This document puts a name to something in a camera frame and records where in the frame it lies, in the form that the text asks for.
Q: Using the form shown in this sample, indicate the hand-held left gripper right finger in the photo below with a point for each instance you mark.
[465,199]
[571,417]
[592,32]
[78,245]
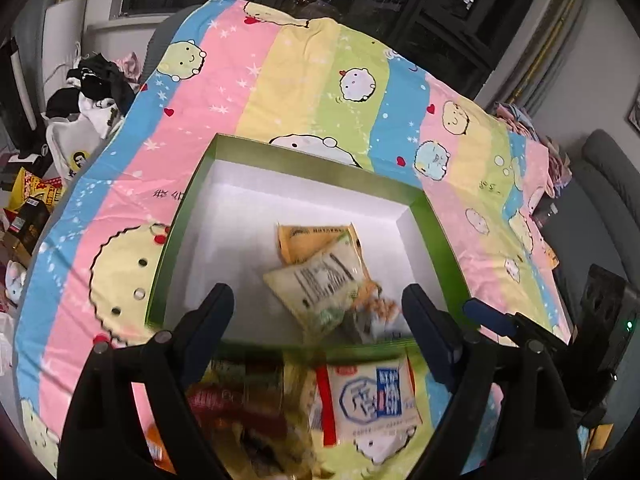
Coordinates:
[429,331]

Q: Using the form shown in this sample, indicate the small orange snack packet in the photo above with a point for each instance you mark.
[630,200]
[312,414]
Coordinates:
[157,447]

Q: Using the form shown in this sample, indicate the red orange snack packet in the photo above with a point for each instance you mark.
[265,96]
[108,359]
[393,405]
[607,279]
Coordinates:
[220,401]

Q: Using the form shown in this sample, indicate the white board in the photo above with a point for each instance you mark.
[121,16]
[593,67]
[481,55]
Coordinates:
[62,40]

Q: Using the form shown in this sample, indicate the pile of dark clothes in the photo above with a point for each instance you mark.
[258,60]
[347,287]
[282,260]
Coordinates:
[107,77]

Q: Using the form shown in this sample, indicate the orange white snack packet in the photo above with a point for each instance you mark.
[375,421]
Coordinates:
[380,310]

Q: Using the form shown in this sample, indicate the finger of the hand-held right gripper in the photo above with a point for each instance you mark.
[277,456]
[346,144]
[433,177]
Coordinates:
[487,316]

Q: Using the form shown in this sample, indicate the green cardboard box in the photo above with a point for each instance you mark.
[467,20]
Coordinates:
[235,200]

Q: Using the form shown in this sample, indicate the pastel striped printed blanket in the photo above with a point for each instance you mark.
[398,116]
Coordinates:
[225,85]

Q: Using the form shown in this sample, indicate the white blue snack packet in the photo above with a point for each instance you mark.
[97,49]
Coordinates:
[370,395]

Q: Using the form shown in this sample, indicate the cream snack packet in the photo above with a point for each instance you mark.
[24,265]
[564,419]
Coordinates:
[310,285]

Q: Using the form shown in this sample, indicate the grey chair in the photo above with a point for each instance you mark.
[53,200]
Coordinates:
[600,195]

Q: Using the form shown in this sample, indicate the yellow red snack bag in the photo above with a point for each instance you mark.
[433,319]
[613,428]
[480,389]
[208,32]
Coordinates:
[37,190]

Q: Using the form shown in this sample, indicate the white printed bag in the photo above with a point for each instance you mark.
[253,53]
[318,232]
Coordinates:
[75,145]

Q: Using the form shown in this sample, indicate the yellow pipe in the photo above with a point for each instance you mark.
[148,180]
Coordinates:
[555,35]

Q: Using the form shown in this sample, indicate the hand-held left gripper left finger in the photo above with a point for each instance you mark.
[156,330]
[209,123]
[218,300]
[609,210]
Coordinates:
[216,316]

